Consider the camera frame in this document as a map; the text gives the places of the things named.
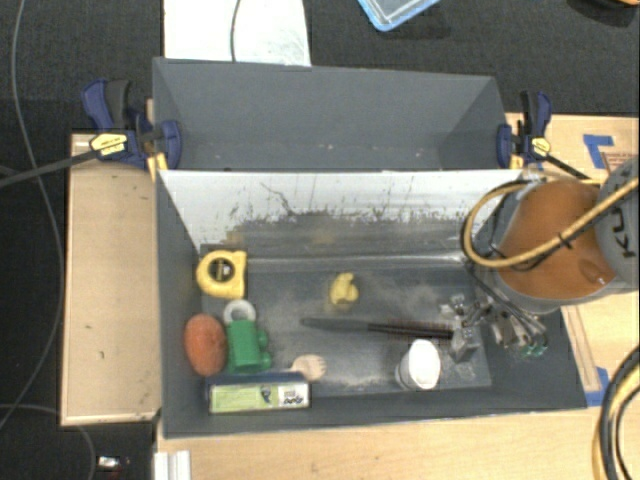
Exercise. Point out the white capped bottle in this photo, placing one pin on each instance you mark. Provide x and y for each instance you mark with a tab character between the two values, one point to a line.
422	365

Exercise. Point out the blue and green box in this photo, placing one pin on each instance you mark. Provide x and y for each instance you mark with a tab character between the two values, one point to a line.
257	395

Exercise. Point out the green padlock with silver shackle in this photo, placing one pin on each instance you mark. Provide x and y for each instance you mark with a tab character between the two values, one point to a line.
246	345

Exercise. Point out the orange-red oval ball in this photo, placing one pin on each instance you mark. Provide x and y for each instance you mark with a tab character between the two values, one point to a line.
205	345

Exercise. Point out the yellow tape measure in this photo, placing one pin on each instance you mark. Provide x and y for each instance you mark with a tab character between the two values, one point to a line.
221	274

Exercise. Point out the small yellow toy piece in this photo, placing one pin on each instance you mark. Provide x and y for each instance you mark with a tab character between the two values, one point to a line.
342	290

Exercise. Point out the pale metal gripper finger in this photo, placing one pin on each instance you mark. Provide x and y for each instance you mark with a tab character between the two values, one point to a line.
454	309
465	345

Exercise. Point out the grey metal bin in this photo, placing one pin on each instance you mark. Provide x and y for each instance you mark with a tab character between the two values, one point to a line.
325	118

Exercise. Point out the pale wood board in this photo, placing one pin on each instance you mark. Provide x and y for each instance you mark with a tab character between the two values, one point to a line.
112	293

